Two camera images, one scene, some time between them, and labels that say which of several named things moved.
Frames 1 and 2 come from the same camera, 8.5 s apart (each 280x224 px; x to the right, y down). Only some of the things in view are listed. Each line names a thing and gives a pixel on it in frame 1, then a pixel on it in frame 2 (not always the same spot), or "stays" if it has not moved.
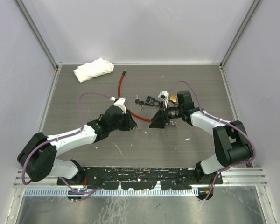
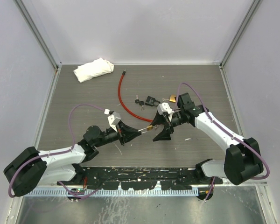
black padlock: x=151 y=101 stays
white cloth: x=97 y=68 stays
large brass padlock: x=173 y=97 stays
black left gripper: x=129 y=122 to x=126 y=132
